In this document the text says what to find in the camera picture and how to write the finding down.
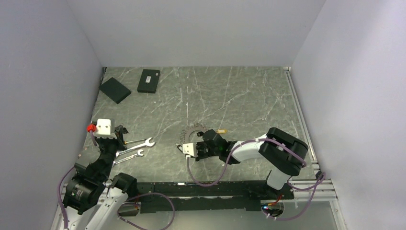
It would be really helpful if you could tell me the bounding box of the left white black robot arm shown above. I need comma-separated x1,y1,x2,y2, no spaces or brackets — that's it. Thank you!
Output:
54,124,138,230

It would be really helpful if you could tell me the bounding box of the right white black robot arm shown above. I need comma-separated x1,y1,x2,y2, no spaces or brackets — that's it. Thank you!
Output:
183,127,309,199

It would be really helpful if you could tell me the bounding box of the small chrome combination wrench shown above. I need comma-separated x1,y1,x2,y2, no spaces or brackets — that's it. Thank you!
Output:
113,149,144,167

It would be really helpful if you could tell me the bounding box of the large chrome combination wrench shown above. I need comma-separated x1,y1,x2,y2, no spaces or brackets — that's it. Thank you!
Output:
116,138,155,157

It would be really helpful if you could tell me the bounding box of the black perforated box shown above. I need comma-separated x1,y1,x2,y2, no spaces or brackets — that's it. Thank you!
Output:
99,78,131,104

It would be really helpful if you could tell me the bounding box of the black flat box with label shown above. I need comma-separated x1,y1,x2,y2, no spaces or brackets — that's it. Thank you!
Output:
137,69,160,93

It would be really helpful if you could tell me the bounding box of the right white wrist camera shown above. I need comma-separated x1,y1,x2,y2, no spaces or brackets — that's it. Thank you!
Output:
182,142,198,158

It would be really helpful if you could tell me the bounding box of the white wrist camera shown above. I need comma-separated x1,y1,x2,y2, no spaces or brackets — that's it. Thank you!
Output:
87,118,117,139
182,142,198,158

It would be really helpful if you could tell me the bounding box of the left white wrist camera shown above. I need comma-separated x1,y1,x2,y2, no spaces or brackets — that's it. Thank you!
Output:
87,118,117,139

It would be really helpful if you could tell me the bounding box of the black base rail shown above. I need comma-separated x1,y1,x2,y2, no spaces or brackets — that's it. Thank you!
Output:
131,180,294,214

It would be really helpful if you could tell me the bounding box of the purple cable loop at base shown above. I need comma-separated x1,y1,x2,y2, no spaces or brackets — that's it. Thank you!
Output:
116,192,175,230

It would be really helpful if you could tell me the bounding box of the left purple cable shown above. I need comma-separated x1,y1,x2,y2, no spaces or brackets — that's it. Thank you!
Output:
57,166,77,230

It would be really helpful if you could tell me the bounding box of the aluminium frame rail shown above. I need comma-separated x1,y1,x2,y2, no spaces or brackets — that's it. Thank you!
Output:
283,67,338,206

